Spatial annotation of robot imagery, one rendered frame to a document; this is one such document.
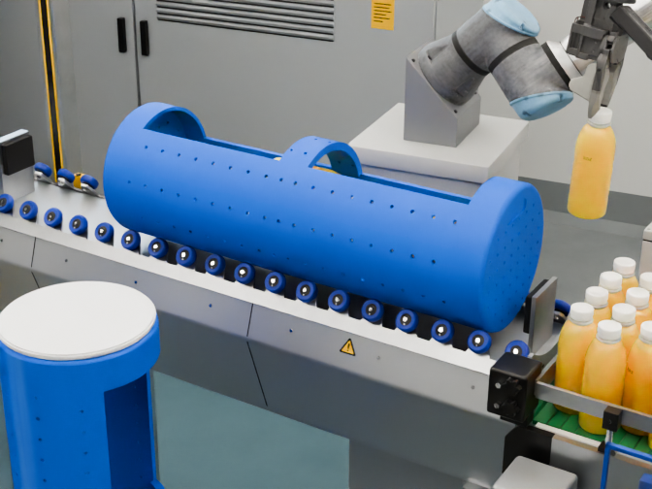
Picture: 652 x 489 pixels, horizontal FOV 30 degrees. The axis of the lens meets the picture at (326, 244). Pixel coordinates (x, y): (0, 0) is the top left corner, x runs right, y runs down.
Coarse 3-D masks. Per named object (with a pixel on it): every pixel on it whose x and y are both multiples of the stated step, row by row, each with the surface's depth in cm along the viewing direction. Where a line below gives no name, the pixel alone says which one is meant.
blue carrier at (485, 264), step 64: (128, 128) 253; (192, 128) 271; (128, 192) 251; (192, 192) 242; (256, 192) 235; (320, 192) 229; (384, 192) 224; (448, 192) 243; (512, 192) 217; (256, 256) 241; (320, 256) 230; (384, 256) 222; (448, 256) 215; (512, 256) 223
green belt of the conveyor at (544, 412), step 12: (552, 384) 222; (540, 408) 214; (552, 408) 214; (540, 420) 210; (552, 420) 210; (564, 420) 210; (576, 420) 210; (576, 432) 207; (588, 432) 207; (624, 432) 207; (624, 444) 204; (636, 444) 204
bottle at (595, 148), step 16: (592, 128) 209; (608, 128) 209; (576, 144) 211; (592, 144) 209; (608, 144) 209; (576, 160) 212; (592, 160) 210; (608, 160) 210; (576, 176) 213; (592, 176) 211; (608, 176) 212; (576, 192) 214; (592, 192) 212; (608, 192) 215; (576, 208) 215; (592, 208) 214
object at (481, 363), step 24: (0, 216) 281; (48, 240) 273; (72, 240) 270; (144, 264) 260; (168, 264) 258; (192, 264) 255; (216, 288) 251; (240, 288) 249; (288, 312) 242; (312, 312) 240; (336, 312) 238; (384, 336) 232; (408, 336) 230; (456, 360) 225; (480, 360) 223
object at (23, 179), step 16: (0, 144) 282; (16, 144) 284; (32, 144) 289; (0, 160) 283; (16, 160) 286; (32, 160) 290; (0, 176) 285; (16, 176) 289; (32, 176) 294; (0, 192) 287; (16, 192) 290
